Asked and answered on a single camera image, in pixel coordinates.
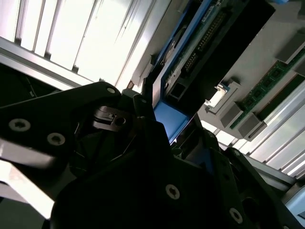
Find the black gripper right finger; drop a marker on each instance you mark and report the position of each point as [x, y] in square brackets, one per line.
[238, 181]

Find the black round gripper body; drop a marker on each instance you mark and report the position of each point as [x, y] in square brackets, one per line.
[107, 202]

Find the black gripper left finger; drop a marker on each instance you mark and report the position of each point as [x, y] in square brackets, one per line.
[38, 124]

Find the hard disk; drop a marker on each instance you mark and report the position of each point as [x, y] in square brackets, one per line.
[171, 119]

